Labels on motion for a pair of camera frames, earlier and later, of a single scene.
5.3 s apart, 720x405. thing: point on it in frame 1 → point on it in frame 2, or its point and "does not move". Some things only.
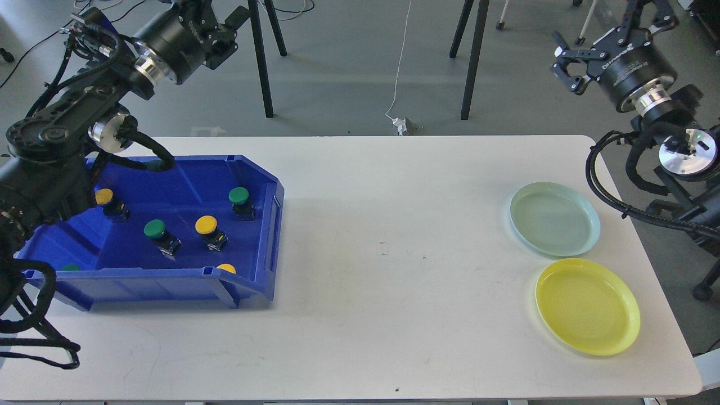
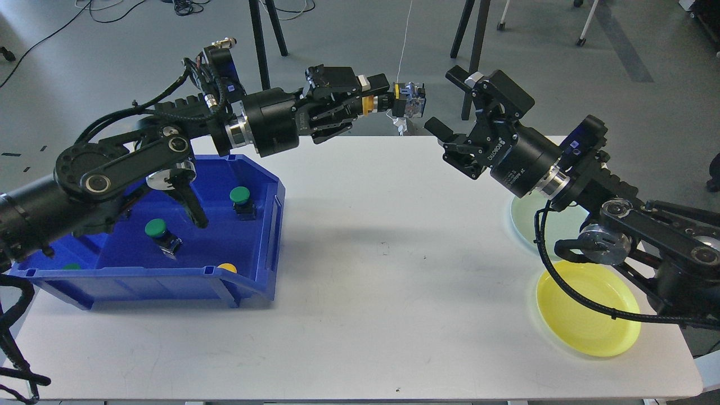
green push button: (167, 243) does not move
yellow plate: (589, 305) does not move
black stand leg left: (253, 7) does not move
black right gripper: (624, 59) → (522, 160)
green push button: (242, 205) does not move
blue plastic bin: (204, 233) does not move
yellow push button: (215, 239) → (408, 99)
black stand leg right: (480, 27) does not move
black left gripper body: (184, 35) → (271, 120)
